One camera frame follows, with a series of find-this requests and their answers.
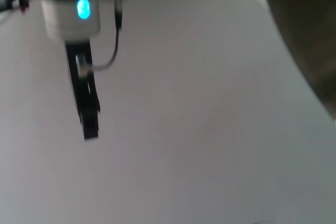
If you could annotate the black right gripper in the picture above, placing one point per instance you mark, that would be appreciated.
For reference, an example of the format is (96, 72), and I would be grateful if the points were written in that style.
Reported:
(78, 51)

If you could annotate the small red object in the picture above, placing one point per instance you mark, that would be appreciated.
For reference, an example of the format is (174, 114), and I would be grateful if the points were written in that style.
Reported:
(24, 3)

